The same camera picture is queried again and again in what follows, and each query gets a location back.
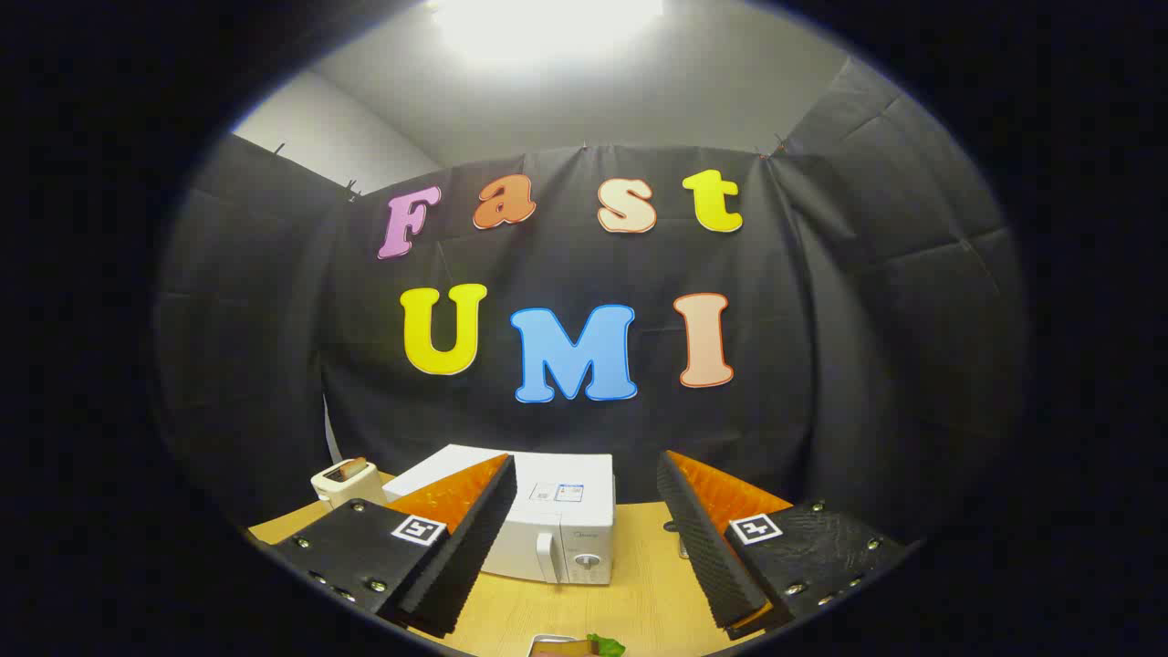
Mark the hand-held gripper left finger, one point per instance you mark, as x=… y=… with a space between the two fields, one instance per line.
x=474 y=557

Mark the toast slice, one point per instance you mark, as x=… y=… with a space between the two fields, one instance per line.
x=353 y=468

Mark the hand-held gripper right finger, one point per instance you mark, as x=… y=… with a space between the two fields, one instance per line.
x=712 y=557

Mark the cream toaster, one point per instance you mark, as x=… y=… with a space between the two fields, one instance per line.
x=351 y=491

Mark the ceiling light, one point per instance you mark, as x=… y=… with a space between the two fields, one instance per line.
x=547 y=23

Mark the white microwave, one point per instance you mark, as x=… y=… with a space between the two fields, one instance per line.
x=525 y=538

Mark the white plate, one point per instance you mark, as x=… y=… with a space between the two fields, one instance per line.
x=533 y=647

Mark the brown bread lettuce sandwich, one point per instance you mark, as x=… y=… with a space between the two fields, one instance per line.
x=602 y=648

